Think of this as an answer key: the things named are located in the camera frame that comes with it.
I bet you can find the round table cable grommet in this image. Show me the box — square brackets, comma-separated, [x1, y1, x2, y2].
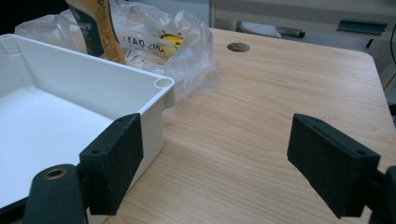
[226, 42, 251, 53]

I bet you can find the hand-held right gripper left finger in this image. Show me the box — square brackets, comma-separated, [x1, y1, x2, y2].
[78, 112, 145, 217]

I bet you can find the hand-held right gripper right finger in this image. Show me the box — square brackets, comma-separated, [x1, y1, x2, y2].
[286, 113, 381, 219]

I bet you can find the dark cylindrical object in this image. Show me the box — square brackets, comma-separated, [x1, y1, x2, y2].
[275, 26, 306, 39]

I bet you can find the black cable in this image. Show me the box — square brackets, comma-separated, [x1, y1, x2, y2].
[382, 22, 396, 91]

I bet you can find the yellow snack packet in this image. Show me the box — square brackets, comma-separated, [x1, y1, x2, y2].
[64, 0, 127, 65]

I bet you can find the white plastic bin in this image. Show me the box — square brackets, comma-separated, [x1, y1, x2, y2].
[0, 33, 176, 224]

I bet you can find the dark green tray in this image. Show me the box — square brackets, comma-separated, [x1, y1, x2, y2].
[335, 18, 389, 36]

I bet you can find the clear plastic bag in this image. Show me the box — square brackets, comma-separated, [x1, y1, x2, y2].
[14, 0, 219, 104]

